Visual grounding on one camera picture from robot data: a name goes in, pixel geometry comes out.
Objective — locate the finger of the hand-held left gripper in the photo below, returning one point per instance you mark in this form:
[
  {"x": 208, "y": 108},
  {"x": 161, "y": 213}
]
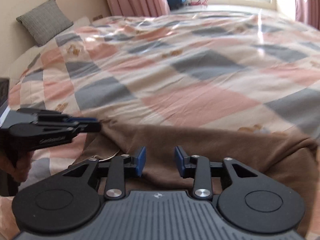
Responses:
[
  {"x": 50, "y": 116},
  {"x": 90, "y": 126}
]

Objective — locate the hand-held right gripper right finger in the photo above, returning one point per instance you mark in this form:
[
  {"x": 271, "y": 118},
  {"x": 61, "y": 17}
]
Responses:
[{"x": 180, "y": 161}]

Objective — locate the grey woven pillow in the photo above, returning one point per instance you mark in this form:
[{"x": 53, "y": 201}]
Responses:
[{"x": 45, "y": 20}]

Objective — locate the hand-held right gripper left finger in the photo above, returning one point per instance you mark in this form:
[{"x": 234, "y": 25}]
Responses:
[{"x": 141, "y": 161}]

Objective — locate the checked pink grey duvet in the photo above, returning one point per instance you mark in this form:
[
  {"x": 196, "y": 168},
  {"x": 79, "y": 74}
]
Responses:
[{"x": 175, "y": 80}]

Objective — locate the person's left hand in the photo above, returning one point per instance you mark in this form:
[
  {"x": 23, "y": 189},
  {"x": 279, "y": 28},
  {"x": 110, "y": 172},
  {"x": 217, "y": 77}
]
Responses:
[{"x": 21, "y": 173}]

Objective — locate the brown garment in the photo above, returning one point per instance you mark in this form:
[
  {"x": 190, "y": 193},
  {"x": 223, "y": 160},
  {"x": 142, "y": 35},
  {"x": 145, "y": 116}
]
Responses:
[{"x": 162, "y": 135}]

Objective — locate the red plastic hanger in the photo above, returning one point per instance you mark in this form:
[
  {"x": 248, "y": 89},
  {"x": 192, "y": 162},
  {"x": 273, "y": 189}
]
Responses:
[{"x": 198, "y": 2}]

